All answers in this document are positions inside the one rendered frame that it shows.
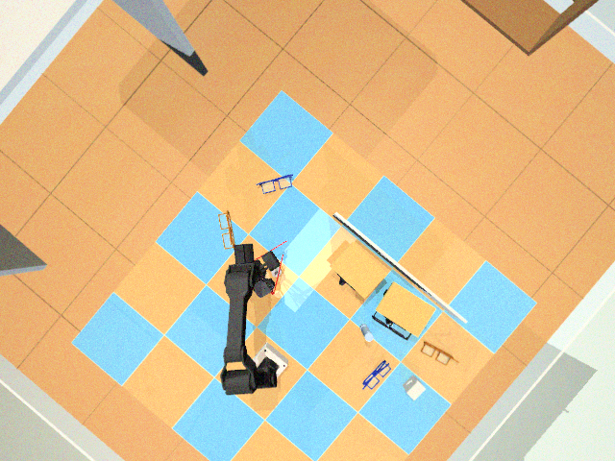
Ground white rectangular panel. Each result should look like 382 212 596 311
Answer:
333 212 468 324

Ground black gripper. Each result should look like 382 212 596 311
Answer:
255 251 281 281

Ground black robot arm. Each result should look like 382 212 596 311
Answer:
220 243 280 396

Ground brown glasses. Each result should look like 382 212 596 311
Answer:
421 341 460 366

